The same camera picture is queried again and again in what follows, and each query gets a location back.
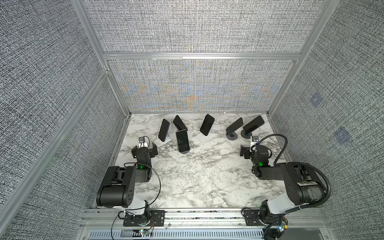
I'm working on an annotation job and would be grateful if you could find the dark green round phone stand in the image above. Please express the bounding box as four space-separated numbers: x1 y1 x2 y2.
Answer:
241 130 252 139

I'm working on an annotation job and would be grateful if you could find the purple round phone stand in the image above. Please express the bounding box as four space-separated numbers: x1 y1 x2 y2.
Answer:
226 132 238 141

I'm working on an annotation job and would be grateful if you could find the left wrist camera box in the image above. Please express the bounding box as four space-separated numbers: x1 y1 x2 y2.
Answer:
139 136 151 148

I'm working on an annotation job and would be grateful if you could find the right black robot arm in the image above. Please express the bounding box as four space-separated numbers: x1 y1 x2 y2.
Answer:
240 145 332 226

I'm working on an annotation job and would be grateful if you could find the green-edged phone on round stand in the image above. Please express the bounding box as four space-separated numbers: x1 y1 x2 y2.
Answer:
176 130 190 151

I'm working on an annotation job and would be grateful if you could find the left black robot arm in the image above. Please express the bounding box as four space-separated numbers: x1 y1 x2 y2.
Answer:
96 144 158 227

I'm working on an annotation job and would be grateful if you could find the blue-cased phone far left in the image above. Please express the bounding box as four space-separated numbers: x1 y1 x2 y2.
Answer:
158 119 171 142

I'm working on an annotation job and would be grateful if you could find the aluminium front rail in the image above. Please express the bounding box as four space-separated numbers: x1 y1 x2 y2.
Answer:
75 208 337 240

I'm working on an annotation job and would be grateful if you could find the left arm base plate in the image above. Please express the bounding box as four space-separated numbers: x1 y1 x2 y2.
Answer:
123 210 166 228

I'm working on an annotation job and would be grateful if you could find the white stand behind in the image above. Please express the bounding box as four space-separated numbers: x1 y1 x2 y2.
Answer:
187 130 193 140

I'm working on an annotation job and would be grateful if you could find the white centre phone stand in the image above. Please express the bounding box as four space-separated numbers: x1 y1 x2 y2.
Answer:
196 132 212 143

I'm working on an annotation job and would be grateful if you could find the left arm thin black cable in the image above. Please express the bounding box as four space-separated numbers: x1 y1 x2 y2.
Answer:
110 161 162 240

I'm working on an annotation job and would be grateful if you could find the black textured-back phone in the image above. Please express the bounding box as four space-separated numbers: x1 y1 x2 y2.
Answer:
173 115 188 131

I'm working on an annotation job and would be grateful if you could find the grey round stand front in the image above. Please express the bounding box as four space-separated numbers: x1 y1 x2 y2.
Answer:
179 150 190 155

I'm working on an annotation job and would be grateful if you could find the white stand far left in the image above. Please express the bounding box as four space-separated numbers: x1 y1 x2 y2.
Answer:
153 136 171 148

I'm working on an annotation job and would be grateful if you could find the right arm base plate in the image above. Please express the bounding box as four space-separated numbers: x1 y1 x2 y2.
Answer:
241 208 266 227

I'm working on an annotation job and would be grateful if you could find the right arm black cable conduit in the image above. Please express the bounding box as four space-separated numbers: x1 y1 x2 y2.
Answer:
254 133 332 208

